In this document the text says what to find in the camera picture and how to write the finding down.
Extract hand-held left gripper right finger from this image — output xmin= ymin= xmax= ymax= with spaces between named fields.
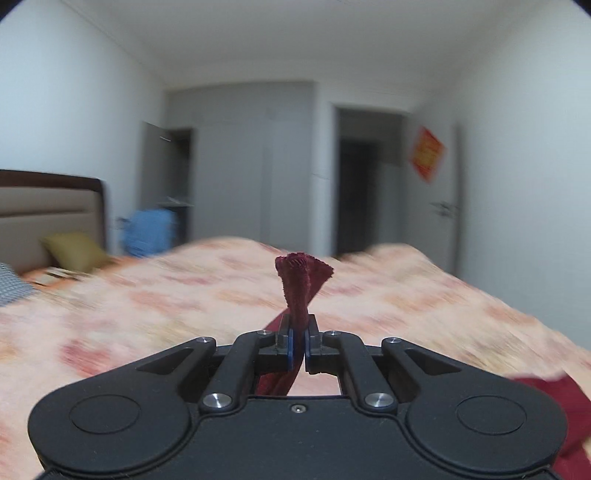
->
xmin=304 ymin=313 xmax=468 ymax=414

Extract checkered grey pillow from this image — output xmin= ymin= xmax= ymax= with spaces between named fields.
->
xmin=0 ymin=263 xmax=40 ymax=308

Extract grey wardrobe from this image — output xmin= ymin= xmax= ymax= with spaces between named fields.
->
xmin=141 ymin=82 xmax=335 ymax=259

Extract olive green pillow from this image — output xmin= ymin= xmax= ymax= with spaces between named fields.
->
xmin=41 ymin=232 xmax=115 ymax=274

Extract floral peach bedspread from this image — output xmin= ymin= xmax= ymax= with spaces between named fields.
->
xmin=0 ymin=236 xmax=591 ymax=480

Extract beige padded headboard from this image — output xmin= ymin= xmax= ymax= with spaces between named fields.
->
xmin=0 ymin=169 xmax=108 ymax=274

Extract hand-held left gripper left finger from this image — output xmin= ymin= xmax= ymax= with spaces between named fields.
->
xmin=121 ymin=316 xmax=296 ymax=414

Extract dark red knit pants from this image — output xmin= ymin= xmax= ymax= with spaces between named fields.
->
xmin=256 ymin=251 xmax=591 ymax=480

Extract white room door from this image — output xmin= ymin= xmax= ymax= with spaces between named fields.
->
xmin=403 ymin=113 xmax=463 ymax=278

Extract red diamond door poster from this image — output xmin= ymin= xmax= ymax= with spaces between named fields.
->
xmin=409 ymin=126 xmax=448 ymax=184

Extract blue cloth bag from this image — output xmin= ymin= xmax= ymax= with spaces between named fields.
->
xmin=120 ymin=209 xmax=179 ymax=258

